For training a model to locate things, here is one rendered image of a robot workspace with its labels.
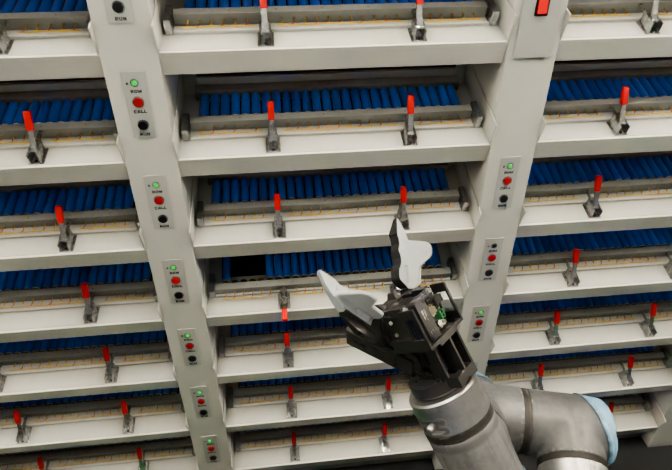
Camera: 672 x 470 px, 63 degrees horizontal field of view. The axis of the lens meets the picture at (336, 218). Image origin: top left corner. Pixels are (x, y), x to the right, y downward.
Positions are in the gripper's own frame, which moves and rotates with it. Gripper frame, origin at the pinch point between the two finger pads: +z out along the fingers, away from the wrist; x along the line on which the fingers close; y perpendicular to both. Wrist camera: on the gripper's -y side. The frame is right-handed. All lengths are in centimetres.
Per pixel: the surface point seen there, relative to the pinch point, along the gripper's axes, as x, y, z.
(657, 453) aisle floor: -106, -37, -117
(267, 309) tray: -20, -60, -12
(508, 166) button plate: -54, -9, -6
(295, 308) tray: -24, -56, -15
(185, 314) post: -6, -69, -4
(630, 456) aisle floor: -100, -42, -113
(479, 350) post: -58, -42, -49
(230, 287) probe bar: -16, -64, -4
